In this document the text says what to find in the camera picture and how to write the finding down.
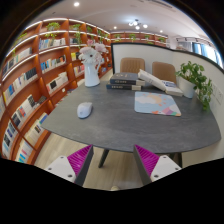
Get blue and white book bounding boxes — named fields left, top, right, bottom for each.
left=161, top=79, right=184, bottom=98

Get thin dark hardcover book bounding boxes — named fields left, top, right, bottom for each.
left=105, top=82, right=143, bottom=92

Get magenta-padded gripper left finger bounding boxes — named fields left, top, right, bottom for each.
left=44, top=144, right=95, bottom=187

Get pastel printed mouse pad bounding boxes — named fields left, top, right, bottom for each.
left=134, top=91, right=182, bottom=118

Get pink and white flowers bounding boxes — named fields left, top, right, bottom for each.
left=78, top=39, right=108, bottom=69

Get white partition with black trim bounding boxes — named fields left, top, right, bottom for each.
left=110, top=42, right=224, bottom=168

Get white ceramic vase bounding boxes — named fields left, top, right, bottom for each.
left=83, top=63, right=101, bottom=88

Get orange wooden bookshelf unit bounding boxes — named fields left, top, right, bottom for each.
left=0, top=18, right=169, bottom=166

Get window with curtains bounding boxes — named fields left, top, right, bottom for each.
left=184, top=39, right=224, bottom=68

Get white computer mouse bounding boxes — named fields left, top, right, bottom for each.
left=77, top=101, right=94, bottom=120

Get white wall socket panel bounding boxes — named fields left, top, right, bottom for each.
left=213, top=83, right=224, bottom=105

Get green plant in white pot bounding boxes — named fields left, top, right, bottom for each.
left=175, top=60, right=214, bottom=111

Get thick dark hardcover book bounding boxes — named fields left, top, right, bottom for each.
left=109, top=72, right=146, bottom=87

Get dark table leg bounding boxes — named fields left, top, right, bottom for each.
left=98, top=148, right=110, bottom=169
left=168, top=152, right=184, bottom=168

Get ceiling lights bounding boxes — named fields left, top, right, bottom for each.
left=73, top=1, right=149, bottom=31

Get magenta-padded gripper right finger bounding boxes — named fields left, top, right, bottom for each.
left=133, top=144, right=183, bottom=186

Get thick white book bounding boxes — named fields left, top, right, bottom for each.
left=137, top=68, right=168, bottom=93

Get tan upholstered chair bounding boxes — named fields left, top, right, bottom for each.
left=119, top=57, right=146, bottom=74
left=152, top=61, right=178, bottom=84

